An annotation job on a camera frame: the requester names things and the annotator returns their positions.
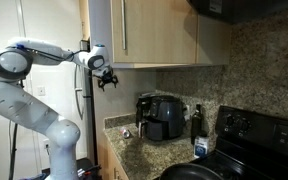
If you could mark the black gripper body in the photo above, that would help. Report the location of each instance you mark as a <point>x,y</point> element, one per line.
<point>106,76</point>

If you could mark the wooden cabinet door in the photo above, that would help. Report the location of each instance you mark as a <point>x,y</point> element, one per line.
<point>99,20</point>
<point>157,30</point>

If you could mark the black air fryer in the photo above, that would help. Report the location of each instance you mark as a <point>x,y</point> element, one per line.
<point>165,116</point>

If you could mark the dark robot base platform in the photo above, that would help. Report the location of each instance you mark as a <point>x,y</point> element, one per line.
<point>84,163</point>

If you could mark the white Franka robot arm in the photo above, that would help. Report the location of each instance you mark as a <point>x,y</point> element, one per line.
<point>17,106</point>

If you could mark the tall wooden side panel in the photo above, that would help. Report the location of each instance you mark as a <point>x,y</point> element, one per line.
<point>124,96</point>

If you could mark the stainless steel refrigerator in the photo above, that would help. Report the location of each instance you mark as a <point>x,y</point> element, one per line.
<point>85,100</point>

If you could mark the white backsplash outlet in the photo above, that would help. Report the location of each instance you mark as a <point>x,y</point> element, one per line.
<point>186,112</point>

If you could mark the wooden base cabinet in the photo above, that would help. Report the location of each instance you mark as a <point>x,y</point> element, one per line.
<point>107,163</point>

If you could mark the dark glass bottle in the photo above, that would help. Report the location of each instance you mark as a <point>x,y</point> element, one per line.
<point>197,123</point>

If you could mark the white and blue carton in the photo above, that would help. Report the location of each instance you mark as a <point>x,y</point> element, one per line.
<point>201,146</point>

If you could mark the black frying pan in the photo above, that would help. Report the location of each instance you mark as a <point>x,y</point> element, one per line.
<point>187,173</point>

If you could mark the range hood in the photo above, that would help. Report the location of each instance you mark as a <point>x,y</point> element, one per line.
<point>244,10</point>

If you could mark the black electric stove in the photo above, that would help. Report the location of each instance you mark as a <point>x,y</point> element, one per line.
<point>257,133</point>

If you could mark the white light switch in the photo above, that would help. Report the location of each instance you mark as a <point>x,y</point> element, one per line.
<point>41,90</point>

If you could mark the white wall outlet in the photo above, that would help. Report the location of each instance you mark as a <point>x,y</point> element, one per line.
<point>46,144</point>

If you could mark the wooden wall cabinet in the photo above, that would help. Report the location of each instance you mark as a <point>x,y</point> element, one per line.
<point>214,40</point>

